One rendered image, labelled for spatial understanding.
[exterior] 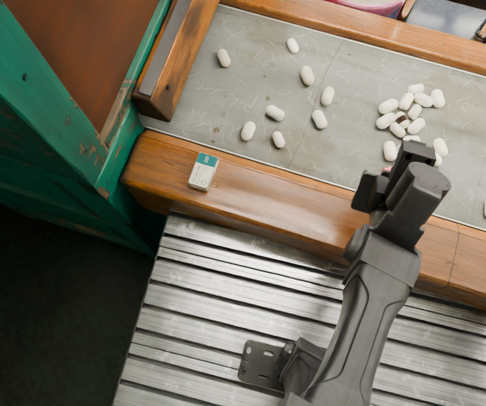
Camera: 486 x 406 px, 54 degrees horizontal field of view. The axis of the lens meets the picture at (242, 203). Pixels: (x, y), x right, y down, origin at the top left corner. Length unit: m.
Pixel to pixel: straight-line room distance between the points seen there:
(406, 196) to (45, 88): 0.44
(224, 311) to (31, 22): 0.57
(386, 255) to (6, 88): 0.45
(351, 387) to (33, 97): 0.45
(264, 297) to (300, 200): 0.19
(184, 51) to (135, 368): 0.56
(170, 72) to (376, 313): 0.53
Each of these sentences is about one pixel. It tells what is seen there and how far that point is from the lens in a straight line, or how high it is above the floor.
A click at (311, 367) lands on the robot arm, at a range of 0.70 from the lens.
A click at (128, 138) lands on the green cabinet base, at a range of 0.87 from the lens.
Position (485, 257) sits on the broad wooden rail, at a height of 0.76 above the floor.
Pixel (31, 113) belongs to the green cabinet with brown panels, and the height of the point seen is 1.08.
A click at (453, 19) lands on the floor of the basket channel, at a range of 1.19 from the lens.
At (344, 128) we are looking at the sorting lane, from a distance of 0.92.
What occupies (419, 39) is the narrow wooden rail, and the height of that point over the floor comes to 0.76.
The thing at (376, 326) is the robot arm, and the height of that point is 1.05.
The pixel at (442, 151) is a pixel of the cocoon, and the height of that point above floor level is 0.76.
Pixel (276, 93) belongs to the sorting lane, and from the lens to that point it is 0.94.
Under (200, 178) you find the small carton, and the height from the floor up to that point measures 0.79.
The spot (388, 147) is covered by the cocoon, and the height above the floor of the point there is 0.76.
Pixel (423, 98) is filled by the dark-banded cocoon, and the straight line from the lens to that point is 0.96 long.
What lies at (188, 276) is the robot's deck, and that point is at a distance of 0.91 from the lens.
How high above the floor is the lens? 1.56
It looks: 74 degrees down
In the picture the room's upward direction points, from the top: 3 degrees counter-clockwise
